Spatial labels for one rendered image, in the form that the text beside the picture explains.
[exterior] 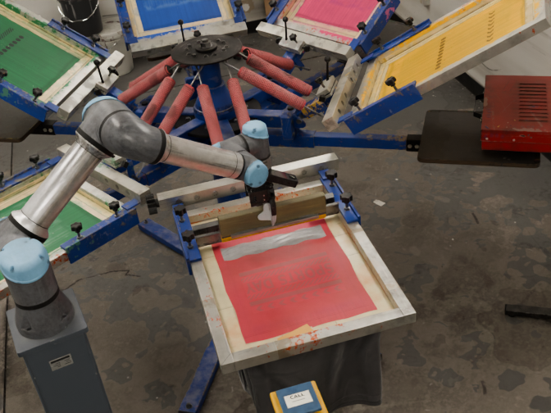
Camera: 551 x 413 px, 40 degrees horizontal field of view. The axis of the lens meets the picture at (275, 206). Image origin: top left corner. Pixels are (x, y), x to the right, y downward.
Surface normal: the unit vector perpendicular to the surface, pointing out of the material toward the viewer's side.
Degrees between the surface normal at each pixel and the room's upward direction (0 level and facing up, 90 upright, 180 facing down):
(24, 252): 8
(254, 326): 0
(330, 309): 0
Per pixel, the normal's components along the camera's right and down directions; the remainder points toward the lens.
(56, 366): 0.43, 0.48
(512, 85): -0.10, -0.82
